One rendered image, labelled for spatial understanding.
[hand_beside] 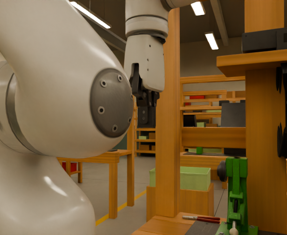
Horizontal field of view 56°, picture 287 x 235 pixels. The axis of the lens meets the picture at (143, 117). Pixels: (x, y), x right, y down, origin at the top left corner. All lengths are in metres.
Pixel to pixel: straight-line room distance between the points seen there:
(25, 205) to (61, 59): 0.16
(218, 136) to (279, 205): 0.36
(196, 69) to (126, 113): 10.90
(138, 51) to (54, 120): 0.28
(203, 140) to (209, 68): 9.88
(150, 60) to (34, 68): 0.29
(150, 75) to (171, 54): 0.75
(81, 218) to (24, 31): 0.20
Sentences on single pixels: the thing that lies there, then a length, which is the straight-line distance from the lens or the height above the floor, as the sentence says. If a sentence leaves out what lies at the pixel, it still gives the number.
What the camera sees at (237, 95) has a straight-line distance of 7.80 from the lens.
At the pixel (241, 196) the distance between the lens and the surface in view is 1.01.
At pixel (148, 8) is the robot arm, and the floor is 1.50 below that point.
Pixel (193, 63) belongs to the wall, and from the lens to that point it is 11.24.
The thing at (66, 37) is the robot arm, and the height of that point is 1.37.
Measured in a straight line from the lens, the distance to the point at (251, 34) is 1.12.
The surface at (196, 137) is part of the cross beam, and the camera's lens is 1.27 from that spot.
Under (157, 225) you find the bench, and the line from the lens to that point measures 1.18.
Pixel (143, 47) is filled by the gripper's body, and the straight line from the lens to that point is 0.50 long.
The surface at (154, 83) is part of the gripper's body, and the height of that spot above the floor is 1.36.
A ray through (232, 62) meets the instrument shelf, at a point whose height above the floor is 1.51.
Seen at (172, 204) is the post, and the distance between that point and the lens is 1.25.
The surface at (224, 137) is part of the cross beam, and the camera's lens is 1.24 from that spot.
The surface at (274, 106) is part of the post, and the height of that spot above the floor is 1.36.
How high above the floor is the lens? 1.29
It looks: 2 degrees up
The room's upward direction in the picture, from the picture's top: straight up
